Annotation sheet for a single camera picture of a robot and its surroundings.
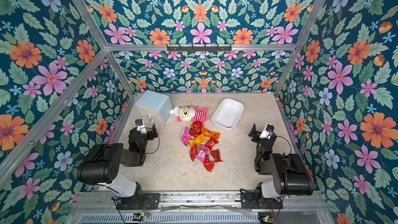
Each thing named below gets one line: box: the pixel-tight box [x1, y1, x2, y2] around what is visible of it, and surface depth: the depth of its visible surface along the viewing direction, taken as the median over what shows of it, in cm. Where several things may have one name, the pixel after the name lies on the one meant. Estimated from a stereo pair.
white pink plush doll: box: [176, 105, 208, 123], surface depth 101 cm
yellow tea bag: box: [188, 133, 207, 148], surface depth 92 cm
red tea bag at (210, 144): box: [205, 135, 219, 151], surface depth 91 cm
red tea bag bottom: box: [202, 154, 215, 173], surface depth 84 cm
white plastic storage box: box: [211, 98, 245, 130], surface depth 107 cm
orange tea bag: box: [200, 127, 221, 139], surface depth 98 cm
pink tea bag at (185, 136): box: [180, 126, 191, 147], surface depth 95 cm
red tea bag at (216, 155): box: [210, 148, 223, 163], surface depth 88 cm
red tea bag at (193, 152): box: [190, 143, 198, 162], surface depth 88 cm
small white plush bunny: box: [169, 105, 180, 117], surface depth 106 cm
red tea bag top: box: [189, 120, 204, 138], surface depth 100 cm
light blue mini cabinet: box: [134, 89, 173, 125], surface depth 98 cm
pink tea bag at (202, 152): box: [194, 144, 209, 163], surface depth 86 cm
